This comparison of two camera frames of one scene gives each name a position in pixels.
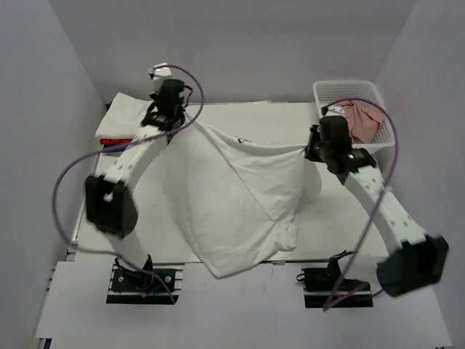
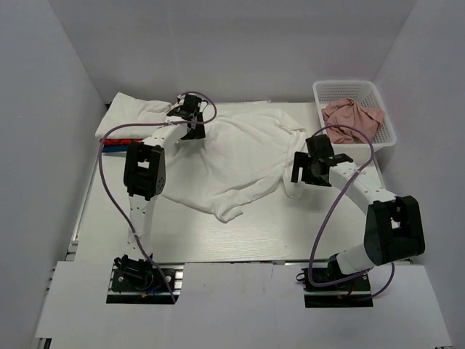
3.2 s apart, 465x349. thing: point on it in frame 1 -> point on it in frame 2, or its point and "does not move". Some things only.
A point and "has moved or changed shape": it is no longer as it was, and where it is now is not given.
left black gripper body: (155, 98) -> (199, 133)
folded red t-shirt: (115, 141) does not move
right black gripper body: (316, 150) -> (312, 179)
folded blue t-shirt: (114, 147) does not move
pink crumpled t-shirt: (364, 121) does not move
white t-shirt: (243, 199) has moved or changed shape
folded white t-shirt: (123, 117) does not move
